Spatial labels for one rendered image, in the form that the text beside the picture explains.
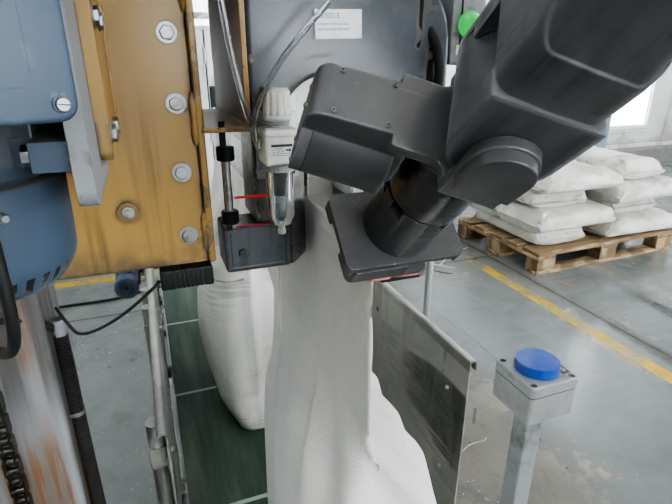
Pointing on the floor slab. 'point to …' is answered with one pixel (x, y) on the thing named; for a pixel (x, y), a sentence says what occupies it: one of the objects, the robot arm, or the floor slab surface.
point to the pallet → (598, 245)
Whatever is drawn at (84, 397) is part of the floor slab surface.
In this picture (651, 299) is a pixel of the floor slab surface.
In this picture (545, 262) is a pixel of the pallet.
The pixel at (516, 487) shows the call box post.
